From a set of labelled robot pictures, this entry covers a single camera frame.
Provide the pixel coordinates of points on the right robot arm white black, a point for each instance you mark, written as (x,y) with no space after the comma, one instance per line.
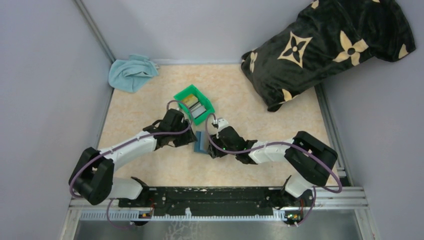
(312,160)

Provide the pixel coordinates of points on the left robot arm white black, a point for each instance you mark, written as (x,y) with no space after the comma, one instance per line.
(93,177)

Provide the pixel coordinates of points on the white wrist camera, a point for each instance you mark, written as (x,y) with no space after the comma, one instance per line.
(180,115)
(220,124)

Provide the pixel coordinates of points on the aluminium frame rail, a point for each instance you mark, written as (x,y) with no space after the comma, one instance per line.
(351,198)

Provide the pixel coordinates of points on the blue leather card holder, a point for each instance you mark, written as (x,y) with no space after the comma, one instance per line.
(202,143)

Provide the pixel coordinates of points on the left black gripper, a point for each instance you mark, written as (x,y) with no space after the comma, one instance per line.
(180,133)

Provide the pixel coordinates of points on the green plastic bin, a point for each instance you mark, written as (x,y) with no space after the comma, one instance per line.
(191,89)

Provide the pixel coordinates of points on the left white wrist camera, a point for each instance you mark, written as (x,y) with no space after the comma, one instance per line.
(180,115)

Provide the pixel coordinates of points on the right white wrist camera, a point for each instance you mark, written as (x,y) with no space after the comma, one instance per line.
(220,124)

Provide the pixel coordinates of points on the cards in green bin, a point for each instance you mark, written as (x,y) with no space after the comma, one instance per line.
(195,107)

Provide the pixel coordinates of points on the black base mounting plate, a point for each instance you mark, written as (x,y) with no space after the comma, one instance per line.
(216,201)

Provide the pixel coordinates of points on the black floral blanket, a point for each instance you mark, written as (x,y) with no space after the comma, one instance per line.
(328,37)

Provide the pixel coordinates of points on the light blue cloth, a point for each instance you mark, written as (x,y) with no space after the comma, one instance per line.
(131,74)

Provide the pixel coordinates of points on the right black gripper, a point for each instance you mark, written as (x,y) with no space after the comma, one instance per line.
(214,145)

